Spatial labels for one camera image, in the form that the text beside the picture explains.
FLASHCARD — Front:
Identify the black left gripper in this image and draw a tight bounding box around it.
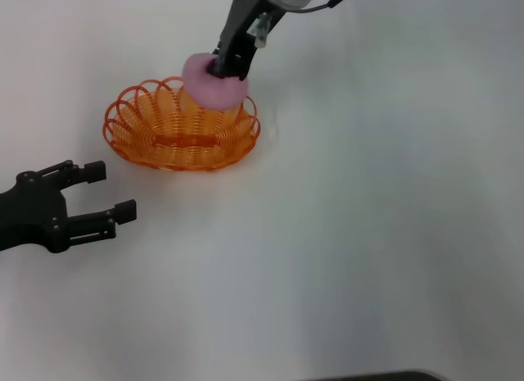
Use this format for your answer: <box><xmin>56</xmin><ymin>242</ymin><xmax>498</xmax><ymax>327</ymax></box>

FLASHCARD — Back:
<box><xmin>0</xmin><ymin>160</ymin><xmax>138</xmax><ymax>254</ymax></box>

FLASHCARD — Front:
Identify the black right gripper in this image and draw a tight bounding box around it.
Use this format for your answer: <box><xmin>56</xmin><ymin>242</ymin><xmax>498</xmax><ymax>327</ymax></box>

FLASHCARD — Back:
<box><xmin>206</xmin><ymin>0</ymin><xmax>287</xmax><ymax>81</ymax></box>

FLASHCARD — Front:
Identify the pink peach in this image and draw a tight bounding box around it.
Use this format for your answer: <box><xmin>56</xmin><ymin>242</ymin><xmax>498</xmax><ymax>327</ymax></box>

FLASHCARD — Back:
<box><xmin>181</xmin><ymin>52</ymin><xmax>250</xmax><ymax>111</ymax></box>

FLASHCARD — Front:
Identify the orange plastic wire basket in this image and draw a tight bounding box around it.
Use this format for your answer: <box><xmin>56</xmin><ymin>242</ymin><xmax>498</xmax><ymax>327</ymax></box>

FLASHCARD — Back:
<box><xmin>102</xmin><ymin>76</ymin><xmax>262</xmax><ymax>172</ymax></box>

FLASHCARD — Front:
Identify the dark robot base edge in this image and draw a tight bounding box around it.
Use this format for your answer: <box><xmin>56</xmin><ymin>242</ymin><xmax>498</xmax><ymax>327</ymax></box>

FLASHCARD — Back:
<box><xmin>314</xmin><ymin>370</ymin><xmax>445</xmax><ymax>381</ymax></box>

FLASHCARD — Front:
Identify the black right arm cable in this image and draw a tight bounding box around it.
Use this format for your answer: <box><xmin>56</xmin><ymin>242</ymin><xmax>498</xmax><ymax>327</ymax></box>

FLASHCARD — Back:
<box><xmin>302</xmin><ymin>0</ymin><xmax>357</xmax><ymax>14</ymax></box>

